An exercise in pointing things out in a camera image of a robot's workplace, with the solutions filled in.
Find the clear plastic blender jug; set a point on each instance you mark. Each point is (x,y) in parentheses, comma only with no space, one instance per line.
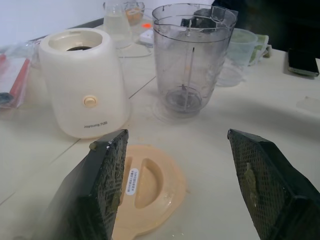
(190,75)

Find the clear plastic bags pile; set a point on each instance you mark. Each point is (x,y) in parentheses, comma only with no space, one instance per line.
(240,50)

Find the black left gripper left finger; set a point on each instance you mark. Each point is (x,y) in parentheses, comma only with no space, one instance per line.
(95,195)

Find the white power strip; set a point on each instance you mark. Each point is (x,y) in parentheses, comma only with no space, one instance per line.
(147,37)

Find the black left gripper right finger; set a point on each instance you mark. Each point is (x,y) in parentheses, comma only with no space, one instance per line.
(270,195)

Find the clear glass conical flask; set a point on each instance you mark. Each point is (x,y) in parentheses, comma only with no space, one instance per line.
(117,30)

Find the cream white blender base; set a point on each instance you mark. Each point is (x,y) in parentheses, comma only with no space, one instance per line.
(82,75)

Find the black smartphone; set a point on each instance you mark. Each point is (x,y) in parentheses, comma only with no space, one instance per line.
(302,62)

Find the grey packaged cloth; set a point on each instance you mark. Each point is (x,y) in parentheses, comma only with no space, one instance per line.
(17,72)

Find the glass bowl with orange contents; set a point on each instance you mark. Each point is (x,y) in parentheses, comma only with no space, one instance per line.
(133,15)

